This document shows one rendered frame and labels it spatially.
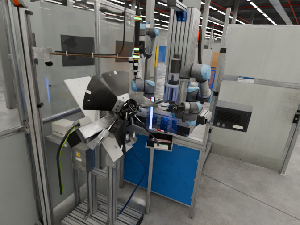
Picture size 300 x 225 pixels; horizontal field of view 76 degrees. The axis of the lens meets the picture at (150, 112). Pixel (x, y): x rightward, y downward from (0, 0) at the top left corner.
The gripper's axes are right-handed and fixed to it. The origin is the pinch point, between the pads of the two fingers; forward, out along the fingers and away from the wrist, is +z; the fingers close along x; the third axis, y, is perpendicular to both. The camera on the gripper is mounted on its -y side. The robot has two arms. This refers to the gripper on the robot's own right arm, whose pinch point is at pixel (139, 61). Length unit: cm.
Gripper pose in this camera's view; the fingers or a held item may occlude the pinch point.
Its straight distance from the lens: 201.0
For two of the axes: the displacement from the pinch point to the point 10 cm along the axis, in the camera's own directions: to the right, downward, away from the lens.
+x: -9.0, -2.0, 3.9
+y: 4.3, -2.7, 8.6
